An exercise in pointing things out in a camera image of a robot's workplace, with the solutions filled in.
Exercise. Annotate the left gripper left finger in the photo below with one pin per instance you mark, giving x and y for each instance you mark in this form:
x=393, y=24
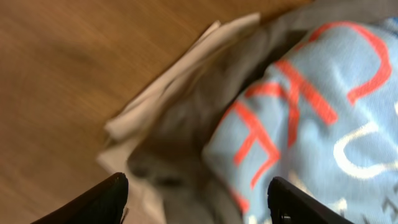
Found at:
x=103, y=204

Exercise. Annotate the light blue printed t-shirt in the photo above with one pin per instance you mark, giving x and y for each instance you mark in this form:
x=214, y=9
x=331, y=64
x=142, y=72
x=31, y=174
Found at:
x=324, y=117

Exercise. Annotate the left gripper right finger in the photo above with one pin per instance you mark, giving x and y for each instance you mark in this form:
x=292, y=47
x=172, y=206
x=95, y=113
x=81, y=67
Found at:
x=288, y=204

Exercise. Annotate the grey folded shorts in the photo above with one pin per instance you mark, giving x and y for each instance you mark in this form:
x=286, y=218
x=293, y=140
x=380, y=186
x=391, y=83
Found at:
x=171, y=158

